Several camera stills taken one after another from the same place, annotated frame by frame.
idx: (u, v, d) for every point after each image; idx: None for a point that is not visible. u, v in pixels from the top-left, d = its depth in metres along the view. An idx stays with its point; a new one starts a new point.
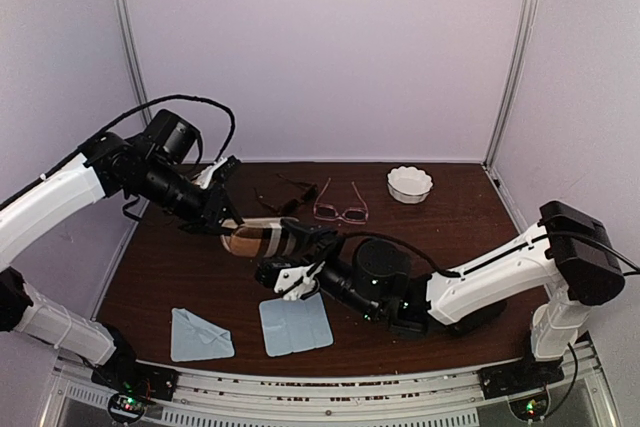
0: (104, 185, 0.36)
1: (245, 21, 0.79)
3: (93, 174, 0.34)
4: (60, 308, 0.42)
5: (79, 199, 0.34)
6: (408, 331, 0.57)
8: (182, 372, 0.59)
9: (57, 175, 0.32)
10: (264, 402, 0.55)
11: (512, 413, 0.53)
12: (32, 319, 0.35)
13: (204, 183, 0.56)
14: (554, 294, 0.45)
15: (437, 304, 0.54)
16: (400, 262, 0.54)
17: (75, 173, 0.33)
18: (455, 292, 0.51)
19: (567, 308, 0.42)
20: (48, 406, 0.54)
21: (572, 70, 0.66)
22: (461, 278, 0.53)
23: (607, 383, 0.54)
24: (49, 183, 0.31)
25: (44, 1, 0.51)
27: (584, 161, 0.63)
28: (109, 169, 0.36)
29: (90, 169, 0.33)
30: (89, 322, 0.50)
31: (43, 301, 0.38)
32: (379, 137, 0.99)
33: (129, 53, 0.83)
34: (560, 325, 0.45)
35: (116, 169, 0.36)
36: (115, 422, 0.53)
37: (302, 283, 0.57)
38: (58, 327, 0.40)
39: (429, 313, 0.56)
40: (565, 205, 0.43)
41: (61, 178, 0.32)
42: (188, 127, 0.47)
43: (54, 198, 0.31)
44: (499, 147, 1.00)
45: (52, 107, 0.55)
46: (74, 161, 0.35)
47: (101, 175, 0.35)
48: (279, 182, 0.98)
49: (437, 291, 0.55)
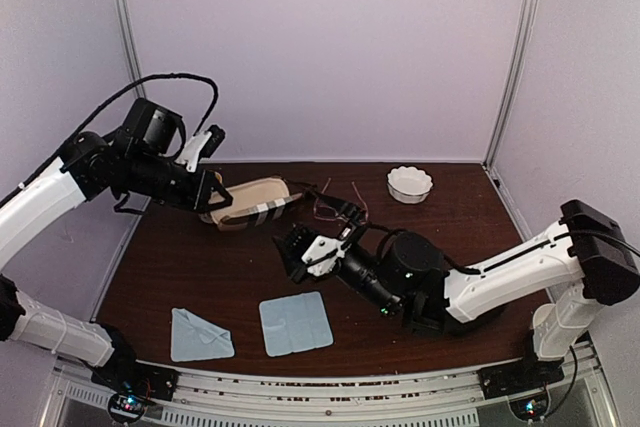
0: (83, 189, 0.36)
1: (245, 21, 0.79)
3: (71, 179, 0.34)
4: (54, 313, 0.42)
5: (62, 204, 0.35)
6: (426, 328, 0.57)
8: (182, 372, 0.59)
9: (36, 181, 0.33)
10: (264, 402, 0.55)
11: (512, 413, 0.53)
12: (27, 326, 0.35)
13: (193, 166, 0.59)
14: (567, 292, 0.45)
15: (457, 301, 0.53)
16: (432, 254, 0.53)
17: (53, 177, 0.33)
18: (476, 289, 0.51)
19: (583, 307, 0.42)
20: (47, 406, 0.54)
21: (572, 70, 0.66)
22: (480, 276, 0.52)
23: (607, 383, 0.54)
24: (27, 191, 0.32)
25: (44, 2, 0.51)
27: (584, 161, 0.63)
28: (87, 172, 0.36)
29: (67, 175, 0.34)
30: (87, 326, 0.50)
31: (37, 308, 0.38)
32: (380, 137, 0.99)
33: (129, 53, 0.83)
34: (569, 325, 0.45)
35: (93, 171, 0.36)
36: (115, 422, 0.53)
37: (331, 259, 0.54)
38: (54, 332, 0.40)
39: (449, 310, 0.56)
40: (585, 204, 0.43)
41: (40, 185, 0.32)
42: (167, 113, 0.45)
43: (39, 203, 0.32)
44: (499, 147, 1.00)
45: (52, 107, 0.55)
46: (52, 166, 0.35)
47: (79, 179, 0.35)
48: (279, 182, 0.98)
49: (458, 286, 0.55)
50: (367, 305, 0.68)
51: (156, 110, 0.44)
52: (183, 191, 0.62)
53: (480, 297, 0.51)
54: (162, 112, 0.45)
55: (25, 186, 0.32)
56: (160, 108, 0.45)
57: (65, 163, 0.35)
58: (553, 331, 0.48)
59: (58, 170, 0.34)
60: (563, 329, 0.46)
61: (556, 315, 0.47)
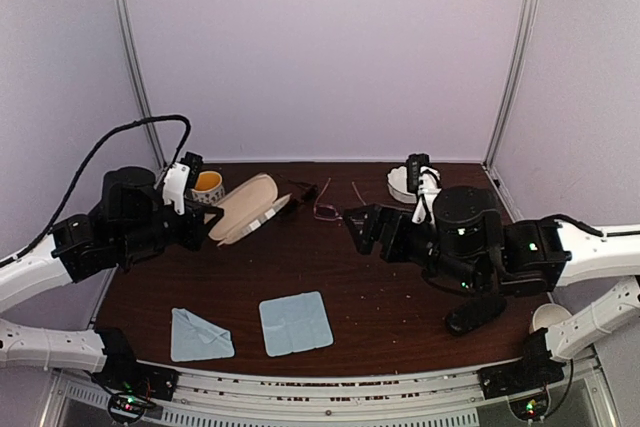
0: (74, 272, 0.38)
1: (245, 21, 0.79)
3: (60, 263, 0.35)
4: (37, 332, 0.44)
5: (48, 281, 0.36)
6: (534, 287, 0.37)
8: (181, 372, 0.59)
9: (30, 257, 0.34)
10: (264, 402, 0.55)
11: (512, 413, 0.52)
12: (8, 354, 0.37)
13: (180, 208, 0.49)
14: (615, 292, 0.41)
15: (571, 259, 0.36)
16: (483, 197, 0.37)
17: (46, 260, 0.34)
18: (595, 251, 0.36)
19: (631, 312, 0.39)
20: (48, 406, 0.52)
21: (572, 71, 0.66)
22: (602, 239, 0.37)
23: (607, 384, 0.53)
24: (19, 268, 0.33)
25: (43, 2, 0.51)
27: (584, 162, 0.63)
28: (76, 259, 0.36)
29: (57, 260, 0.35)
30: (74, 334, 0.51)
31: (18, 335, 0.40)
32: (379, 137, 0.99)
33: (129, 53, 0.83)
34: (603, 327, 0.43)
35: (84, 258, 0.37)
36: (115, 422, 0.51)
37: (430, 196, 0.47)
38: (38, 352, 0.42)
39: (561, 271, 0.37)
40: None
41: (31, 264, 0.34)
42: (136, 183, 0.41)
43: (20, 280, 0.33)
44: (499, 147, 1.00)
45: (53, 107, 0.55)
46: (45, 242, 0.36)
47: (68, 264, 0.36)
48: (279, 183, 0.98)
49: (568, 238, 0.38)
50: (368, 305, 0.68)
51: (124, 183, 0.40)
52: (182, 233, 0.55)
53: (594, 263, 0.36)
54: (133, 181, 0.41)
55: (17, 259, 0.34)
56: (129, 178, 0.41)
57: (58, 247, 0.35)
58: (583, 331, 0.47)
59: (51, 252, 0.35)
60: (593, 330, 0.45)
61: (593, 314, 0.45)
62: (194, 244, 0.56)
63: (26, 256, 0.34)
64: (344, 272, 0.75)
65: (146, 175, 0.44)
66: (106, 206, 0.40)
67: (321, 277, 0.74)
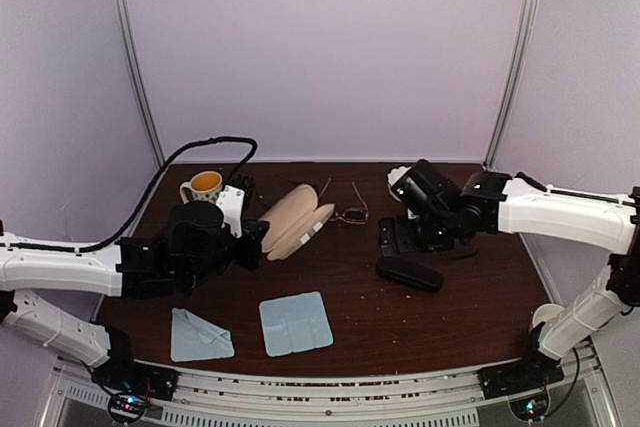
0: (125, 289, 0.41)
1: (245, 19, 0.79)
3: (118, 279, 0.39)
4: (53, 313, 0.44)
5: (92, 284, 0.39)
6: (470, 218, 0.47)
8: (181, 372, 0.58)
9: (91, 257, 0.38)
10: (264, 403, 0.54)
11: (512, 413, 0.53)
12: (17, 321, 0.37)
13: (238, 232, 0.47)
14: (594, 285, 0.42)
15: (507, 200, 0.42)
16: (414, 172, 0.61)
17: (106, 268, 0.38)
18: (531, 201, 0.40)
19: (605, 302, 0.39)
20: (48, 406, 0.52)
21: (571, 71, 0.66)
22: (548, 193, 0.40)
23: (607, 383, 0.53)
24: (83, 261, 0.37)
25: (42, 1, 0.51)
27: (585, 160, 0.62)
28: (135, 280, 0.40)
29: (118, 275, 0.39)
30: (86, 326, 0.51)
31: (33, 305, 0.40)
32: (379, 136, 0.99)
33: (129, 52, 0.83)
34: (582, 319, 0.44)
35: (137, 280, 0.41)
36: (115, 422, 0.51)
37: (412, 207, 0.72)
38: (45, 331, 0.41)
39: (498, 210, 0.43)
40: None
41: (91, 264, 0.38)
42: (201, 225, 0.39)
43: (70, 273, 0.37)
44: (499, 147, 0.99)
45: (55, 107, 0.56)
46: (111, 252, 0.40)
47: (125, 282, 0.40)
48: (279, 182, 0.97)
49: (517, 191, 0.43)
50: (367, 306, 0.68)
51: (191, 223, 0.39)
52: (241, 249, 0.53)
53: (532, 212, 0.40)
54: (199, 219, 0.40)
55: (80, 254, 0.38)
56: (196, 216, 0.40)
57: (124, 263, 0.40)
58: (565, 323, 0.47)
59: (115, 265, 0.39)
60: (573, 322, 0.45)
61: (573, 306, 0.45)
62: (252, 261, 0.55)
63: (89, 254, 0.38)
64: (343, 272, 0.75)
65: (214, 211, 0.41)
66: (170, 240, 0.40)
67: (320, 278, 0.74)
